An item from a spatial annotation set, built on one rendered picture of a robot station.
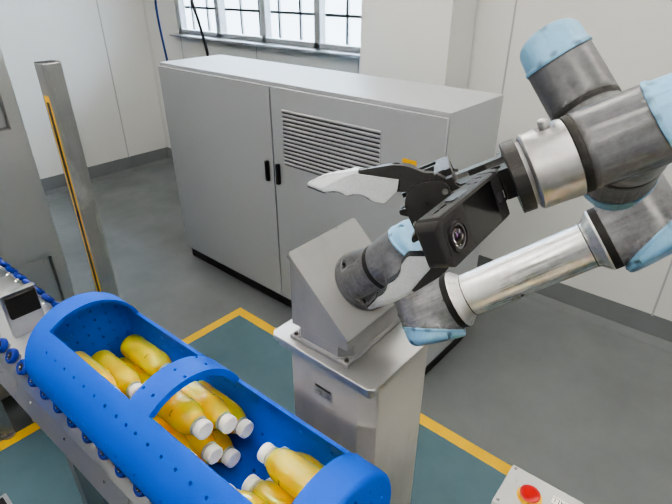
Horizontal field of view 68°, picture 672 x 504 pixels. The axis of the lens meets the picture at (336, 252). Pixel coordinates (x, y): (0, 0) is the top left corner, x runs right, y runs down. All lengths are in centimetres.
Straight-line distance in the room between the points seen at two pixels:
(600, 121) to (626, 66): 271
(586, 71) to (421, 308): 55
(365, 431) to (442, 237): 91
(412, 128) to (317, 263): 121
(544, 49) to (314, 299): 71
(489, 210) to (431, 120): 173
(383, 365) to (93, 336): 77
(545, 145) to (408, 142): 181
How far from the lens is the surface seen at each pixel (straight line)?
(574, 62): 63
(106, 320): 148
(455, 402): 278
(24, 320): 188
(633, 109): 50
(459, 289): 100
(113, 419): 112
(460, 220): 42
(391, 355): 121
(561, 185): 49
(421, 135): 223
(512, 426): 274
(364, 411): 123
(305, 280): 112
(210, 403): 114
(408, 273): 52
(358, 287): 112
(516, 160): 48
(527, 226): 358
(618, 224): 95
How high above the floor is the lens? 193
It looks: 29 degrees down
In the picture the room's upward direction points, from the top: straight up
